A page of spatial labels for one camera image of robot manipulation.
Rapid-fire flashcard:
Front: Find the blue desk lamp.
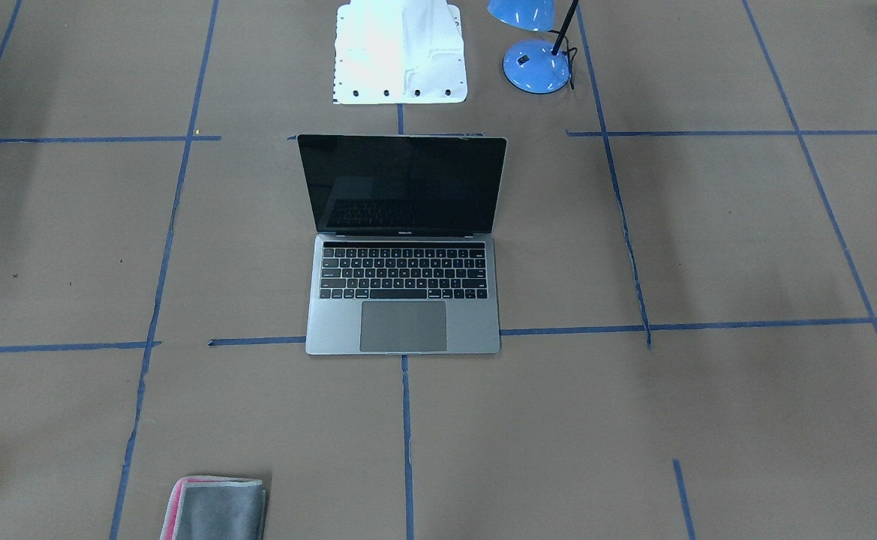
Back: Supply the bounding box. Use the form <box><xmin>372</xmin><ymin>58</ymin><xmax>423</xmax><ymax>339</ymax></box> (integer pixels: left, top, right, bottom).
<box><xmin>486</xmin><ymin>1</ymin><xmax>579</xmax><ymax>95</ymax></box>

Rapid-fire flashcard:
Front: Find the grey and pink cloth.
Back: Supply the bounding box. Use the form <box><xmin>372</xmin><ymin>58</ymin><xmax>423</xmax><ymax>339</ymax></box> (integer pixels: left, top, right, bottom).
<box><xmin>159</xmin><ymin>475</ymin><xmax>267</xmax><ymax>539</ymax></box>

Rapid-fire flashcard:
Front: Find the grey laptop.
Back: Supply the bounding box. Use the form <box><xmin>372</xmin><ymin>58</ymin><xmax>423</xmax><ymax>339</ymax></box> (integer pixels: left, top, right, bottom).
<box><xmin>296</xmin><ymin>134</ymin><xmax>508</xmax><ymax>356</ymax></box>

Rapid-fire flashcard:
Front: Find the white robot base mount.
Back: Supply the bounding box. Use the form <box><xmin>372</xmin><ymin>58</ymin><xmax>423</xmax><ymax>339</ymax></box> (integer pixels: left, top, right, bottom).
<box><xmin>332</xmin><ymin>1</ymin><xmax>468</xmax><ymax>105</ymax></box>

